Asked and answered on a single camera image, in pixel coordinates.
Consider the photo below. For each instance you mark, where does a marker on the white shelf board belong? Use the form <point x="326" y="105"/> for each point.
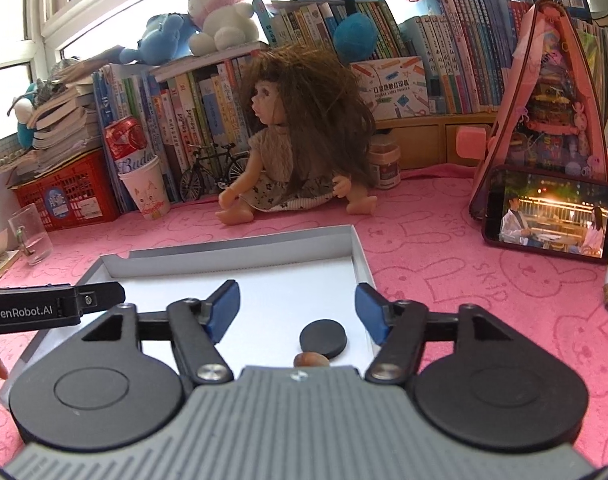
<point x="209" y="62"/>

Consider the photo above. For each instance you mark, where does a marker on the black smartphone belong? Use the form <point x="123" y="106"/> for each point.
<point x="548" y="215"/>

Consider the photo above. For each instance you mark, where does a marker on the row of thin blue books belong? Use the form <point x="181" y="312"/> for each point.
<point x="109" y="100"/>

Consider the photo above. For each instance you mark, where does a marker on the white pink bunny plush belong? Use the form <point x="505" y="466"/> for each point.
<point x="219" y="5"/>

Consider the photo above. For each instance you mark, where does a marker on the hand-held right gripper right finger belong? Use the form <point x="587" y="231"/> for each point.
<point x="371" y="312"/>

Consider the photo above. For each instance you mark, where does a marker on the small brown lid jar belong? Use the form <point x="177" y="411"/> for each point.
<point x="384" y="162"/>

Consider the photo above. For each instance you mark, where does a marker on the red plastic crate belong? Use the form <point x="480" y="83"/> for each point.
<point x="84" y="180"/>

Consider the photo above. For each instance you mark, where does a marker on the row of blue spine books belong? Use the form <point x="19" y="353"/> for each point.
<point x="463" y="50"/>

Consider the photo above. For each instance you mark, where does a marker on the row of green spine books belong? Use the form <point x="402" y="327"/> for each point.
<point x="314" y="25"/>

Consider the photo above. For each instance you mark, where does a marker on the white cardboard box tray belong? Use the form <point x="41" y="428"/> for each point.
<point x="284" y="285"/>

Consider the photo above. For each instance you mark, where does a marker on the black round disc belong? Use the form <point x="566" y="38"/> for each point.
<point x="324" y="337"/>

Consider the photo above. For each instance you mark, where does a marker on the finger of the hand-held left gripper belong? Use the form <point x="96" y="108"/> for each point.
<point x="101" y="297"/>

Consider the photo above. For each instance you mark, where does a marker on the wooden drawer box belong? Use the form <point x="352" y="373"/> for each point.
<point x="428" y="145"/>

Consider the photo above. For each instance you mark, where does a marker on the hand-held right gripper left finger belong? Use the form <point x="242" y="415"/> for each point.
<point x="224" y="310"/>

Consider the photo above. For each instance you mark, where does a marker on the pink bunny print tablecloth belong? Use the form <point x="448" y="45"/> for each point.
<point x="433" y="260"/>

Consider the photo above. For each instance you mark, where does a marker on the brown nut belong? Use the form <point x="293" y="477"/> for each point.
<point x="310" y="359"/>

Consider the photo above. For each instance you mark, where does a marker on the brown haired doll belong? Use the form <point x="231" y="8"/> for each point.
<point x="279" y="150"/>

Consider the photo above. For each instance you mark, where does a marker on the red beer can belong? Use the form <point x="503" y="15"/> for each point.
<point x="126" y="142"/>

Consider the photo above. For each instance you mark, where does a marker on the stack of worn books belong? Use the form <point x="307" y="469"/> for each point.
<point x="64" y="120"/>

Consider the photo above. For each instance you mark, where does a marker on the white cat print paper cup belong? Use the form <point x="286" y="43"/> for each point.
<point x="144" y="190"/>

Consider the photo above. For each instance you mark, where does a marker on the row of colourful books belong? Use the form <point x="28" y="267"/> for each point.
<point x="209" y="110"/>

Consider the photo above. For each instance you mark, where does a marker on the pink triangular toy house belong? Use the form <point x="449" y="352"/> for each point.
<point x="548" y="90"/>

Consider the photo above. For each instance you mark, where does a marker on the blue elephant plush toy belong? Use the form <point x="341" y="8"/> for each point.
<point x="159" y="35"/>

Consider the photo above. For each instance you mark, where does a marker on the glass mug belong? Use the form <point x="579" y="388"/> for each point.
<point x="31" y="240"/>

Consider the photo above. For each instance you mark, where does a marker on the black miniature bicycle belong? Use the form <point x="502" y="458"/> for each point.
<point x="193" y="186"/>

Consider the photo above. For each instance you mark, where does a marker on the colourful printed carton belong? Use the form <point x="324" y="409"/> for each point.
<point x="388" y="87"/>

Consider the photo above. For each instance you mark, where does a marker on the small blue plush toy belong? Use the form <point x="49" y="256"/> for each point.
<point x="26" y="120"/>

